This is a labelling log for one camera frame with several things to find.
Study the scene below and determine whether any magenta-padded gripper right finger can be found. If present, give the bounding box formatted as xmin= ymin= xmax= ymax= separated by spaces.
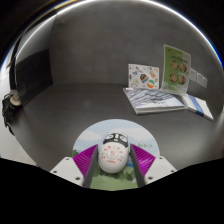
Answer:
xmin=129 ymin=143 xmax=178 ymax=188

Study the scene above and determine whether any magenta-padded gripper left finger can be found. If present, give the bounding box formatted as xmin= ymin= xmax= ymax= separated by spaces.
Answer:
xmin=49 ymin=144 xmax=100 ymax=189

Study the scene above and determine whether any white panda-print computer mouse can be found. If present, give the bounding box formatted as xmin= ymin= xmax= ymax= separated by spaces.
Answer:
xmin=97 ymin=131 xmax=130 ymax=174

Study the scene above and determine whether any round landscape-print mouse pad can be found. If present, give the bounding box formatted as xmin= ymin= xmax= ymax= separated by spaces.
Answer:
xmin=72 ymin=118 xmax=161 ymax=192

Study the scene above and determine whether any grey striped cover book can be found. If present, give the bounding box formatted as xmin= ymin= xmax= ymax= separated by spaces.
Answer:
xmin=122 ymin=87 xmax=186 ymax=116

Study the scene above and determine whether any white book with blue band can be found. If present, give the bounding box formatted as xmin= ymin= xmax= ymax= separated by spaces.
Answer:
xmin=181 ymin=93 xmax=215 ymax=122

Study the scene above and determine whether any white card with colourful stickers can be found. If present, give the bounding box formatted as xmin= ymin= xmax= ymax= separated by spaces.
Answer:
xmin=127 ymin=63 xmax=160 ymax=90

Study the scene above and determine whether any black flat panel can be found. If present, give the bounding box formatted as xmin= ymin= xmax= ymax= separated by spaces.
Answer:
xmin=14 ymin=49 xmax=54 ymax=107

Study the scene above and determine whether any green food menu sign stand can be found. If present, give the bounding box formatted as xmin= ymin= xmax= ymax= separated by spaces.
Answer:
xmin=160 ymin=43 xmax=192 ymax=97

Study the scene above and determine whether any white wall socket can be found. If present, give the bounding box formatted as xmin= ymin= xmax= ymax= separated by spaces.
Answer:
xmin=197 ymin=73 xmax=209 ymax=89
xmin=189 ymin=68 xmax=198 ymax=83

